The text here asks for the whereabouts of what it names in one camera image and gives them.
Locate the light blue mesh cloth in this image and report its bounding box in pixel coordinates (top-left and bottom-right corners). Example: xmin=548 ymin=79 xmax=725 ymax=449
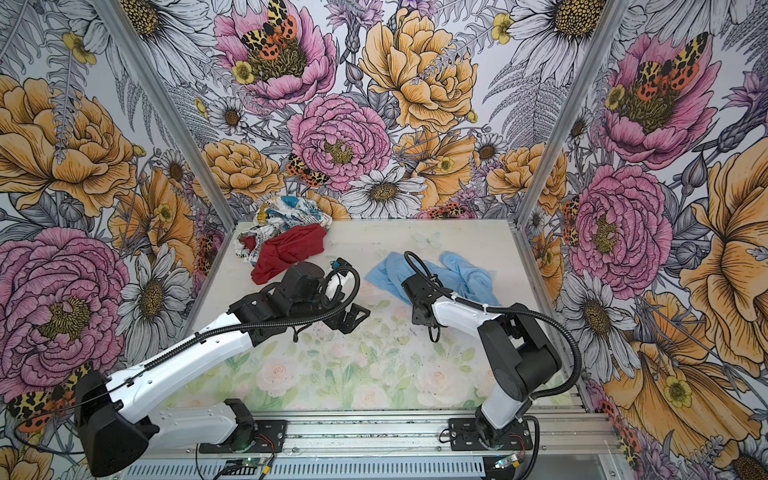
xmin=365 ymin=252 xmax=500 ymax=306

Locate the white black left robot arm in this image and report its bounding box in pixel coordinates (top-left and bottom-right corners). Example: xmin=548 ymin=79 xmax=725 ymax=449
xmin=74 ymin=259 xmax=370 ymax=477

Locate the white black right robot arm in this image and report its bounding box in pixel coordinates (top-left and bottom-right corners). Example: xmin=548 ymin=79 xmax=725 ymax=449
xmin=402 ymin=274 xmax=573 ymax=450

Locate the dark red cloth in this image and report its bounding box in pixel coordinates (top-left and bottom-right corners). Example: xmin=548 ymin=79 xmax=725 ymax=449
xmin=238 ymin=224 xmax=327 ymax=285

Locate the white printed newspaper cloth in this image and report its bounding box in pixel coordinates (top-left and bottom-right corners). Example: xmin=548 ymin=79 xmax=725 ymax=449
xmin=233 ymin=196 xmax=332 ymax=265

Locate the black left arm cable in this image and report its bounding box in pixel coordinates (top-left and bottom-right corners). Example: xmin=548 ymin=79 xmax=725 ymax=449
xmin=107 ymin=257 xmax=362 ymax=385

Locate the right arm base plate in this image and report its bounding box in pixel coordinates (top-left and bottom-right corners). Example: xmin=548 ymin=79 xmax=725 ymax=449
xmin=443 ymin=417 xmax=533 ymax=452

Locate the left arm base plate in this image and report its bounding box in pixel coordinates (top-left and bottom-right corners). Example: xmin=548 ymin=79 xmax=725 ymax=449
xmin=197 ymin=419 xmax=288 ymax=454

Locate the aluminium corner post left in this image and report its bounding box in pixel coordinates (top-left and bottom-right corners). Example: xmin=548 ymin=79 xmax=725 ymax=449
xmin=92 ymin=0 xmax=239 ymax=229

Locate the aluminium corner post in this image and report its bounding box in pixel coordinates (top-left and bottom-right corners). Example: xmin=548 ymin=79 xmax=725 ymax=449
xmin=92 ymin=0 xmax=239 ymax=229
xmin=515 ymin=0 xmax=631 ymax=226

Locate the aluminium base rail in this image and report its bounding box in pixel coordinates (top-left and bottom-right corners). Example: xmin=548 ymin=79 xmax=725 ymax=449
xmin=117 ymin=406 xmax=633 ymax=479

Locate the aluminium corner post right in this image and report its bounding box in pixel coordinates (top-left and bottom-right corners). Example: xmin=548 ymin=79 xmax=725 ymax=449
xmin=515 ymin=0 xmax=631 ymax=226

